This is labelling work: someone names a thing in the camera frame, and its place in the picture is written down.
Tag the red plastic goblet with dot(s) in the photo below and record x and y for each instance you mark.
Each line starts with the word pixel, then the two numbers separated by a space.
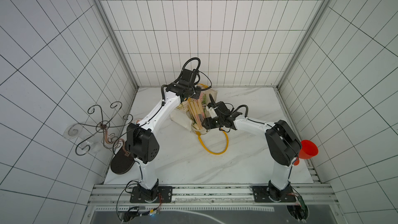
pixel 308 151

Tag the cream tote bag yellow handles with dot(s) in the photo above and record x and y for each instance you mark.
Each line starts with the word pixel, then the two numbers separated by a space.
pixel 191 115

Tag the black wire ornament stand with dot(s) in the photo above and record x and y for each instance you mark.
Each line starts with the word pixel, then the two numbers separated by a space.
pixel 109 140

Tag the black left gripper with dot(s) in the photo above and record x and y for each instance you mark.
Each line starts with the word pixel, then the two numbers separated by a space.
pixel 197 94

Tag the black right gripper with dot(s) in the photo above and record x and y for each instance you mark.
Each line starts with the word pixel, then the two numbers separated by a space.
pixel 210 123

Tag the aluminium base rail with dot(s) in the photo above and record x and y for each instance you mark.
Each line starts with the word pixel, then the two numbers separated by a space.
pixel 208 197

